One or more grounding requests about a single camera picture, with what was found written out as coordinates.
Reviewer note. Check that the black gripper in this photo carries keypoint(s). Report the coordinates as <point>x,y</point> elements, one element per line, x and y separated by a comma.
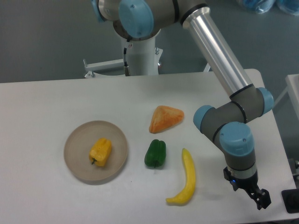
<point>249,183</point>

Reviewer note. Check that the yellow bell pepper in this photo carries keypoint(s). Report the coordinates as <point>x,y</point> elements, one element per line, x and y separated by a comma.
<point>100,152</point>

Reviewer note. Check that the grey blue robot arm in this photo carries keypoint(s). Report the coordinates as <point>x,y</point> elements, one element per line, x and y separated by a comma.
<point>139,21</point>

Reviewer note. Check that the green bell pepper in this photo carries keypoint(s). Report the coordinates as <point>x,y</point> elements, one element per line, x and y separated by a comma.
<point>156,154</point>

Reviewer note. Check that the beige round plate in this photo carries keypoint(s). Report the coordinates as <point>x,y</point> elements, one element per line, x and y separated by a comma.
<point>79,144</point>

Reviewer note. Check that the black device at edge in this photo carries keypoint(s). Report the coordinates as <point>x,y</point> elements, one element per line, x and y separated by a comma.
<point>291,200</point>

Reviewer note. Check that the yellow banana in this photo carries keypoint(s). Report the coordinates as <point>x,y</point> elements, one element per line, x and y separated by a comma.
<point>185,195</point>

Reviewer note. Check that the white side table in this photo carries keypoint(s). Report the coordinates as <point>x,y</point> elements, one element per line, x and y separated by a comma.
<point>292,89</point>

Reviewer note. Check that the orange triangular bread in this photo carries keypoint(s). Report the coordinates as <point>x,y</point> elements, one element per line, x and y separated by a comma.
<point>165,117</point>

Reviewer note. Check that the blue plastic bag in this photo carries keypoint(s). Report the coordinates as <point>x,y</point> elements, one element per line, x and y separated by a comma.
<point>289,6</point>
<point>256,6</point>

